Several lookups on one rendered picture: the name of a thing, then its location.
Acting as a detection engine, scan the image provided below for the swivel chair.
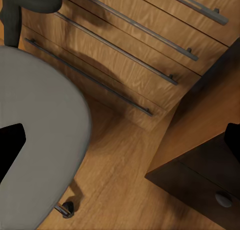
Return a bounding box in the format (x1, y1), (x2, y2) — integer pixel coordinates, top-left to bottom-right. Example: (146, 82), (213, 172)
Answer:
(0, 0), (93, 230)

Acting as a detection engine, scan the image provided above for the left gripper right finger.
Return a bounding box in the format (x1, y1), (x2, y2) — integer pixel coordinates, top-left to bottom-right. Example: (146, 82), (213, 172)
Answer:
(224, 123), (240, 163)

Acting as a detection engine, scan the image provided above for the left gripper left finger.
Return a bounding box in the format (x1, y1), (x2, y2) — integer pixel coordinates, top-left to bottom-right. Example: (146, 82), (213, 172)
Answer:
(0, 123), (26, 183)

